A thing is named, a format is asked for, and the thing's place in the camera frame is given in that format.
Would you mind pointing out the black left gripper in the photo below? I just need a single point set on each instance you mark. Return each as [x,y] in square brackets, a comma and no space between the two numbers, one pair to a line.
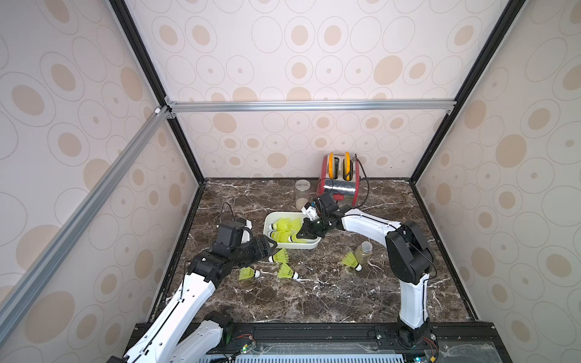
[259,251]

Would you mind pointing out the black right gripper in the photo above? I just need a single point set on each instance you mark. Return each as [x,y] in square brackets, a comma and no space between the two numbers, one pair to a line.
[315,224]

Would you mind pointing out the green shuttlecock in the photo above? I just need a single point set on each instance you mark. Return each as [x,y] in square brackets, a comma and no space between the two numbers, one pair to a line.
[295,225]
[281,225]
[281,257]
[286,272]
[350,260]
[282,237]
[294,239]
[248,273]

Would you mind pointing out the white plastic storage box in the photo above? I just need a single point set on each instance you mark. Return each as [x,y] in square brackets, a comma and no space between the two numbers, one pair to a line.
[275,216]

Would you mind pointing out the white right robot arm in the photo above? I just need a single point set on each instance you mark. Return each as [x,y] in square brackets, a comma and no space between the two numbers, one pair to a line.
[410,256]

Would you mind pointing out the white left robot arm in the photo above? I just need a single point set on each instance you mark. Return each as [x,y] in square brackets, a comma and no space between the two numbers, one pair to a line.
[177,304]

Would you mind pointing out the clear jar with white lid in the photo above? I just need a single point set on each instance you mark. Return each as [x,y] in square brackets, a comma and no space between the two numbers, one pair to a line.
[302,193]

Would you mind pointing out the small jar with grey lid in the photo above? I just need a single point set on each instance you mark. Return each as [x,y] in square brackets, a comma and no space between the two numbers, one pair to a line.
[363,252]

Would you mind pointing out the red silver toaster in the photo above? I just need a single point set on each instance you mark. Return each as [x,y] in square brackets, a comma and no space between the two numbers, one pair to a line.
[340,177]

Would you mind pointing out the silver aluminium crossbar back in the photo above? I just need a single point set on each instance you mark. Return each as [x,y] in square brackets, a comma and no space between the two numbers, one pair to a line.
[299,106]

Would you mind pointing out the silver aluminium crossbar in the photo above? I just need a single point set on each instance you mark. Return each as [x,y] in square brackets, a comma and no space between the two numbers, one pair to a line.
[26,292]
[299,106]

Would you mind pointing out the silver aluminium crossbar left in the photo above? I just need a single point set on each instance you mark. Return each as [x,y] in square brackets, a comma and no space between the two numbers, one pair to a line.
[26,292]

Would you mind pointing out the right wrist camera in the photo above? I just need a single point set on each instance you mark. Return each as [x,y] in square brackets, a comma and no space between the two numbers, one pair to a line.
[321,207]

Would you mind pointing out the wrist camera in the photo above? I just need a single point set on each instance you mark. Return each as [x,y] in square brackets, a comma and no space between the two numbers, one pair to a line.
[231,235]
[321,207]

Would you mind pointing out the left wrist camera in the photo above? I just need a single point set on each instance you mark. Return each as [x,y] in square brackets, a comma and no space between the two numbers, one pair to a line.
[231,235]

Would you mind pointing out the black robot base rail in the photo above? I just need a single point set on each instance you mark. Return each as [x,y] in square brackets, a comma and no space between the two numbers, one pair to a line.
[235,342]

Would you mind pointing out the black corner frame post left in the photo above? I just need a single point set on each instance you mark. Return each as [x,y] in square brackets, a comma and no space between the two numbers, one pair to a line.
[128,25]

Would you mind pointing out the black corner frame post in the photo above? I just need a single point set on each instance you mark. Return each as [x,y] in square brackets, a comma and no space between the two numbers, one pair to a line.
[491,46]
[128,25]

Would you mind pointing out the black corner frame post right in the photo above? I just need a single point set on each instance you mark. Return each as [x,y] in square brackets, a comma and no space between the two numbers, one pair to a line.
[491,46]

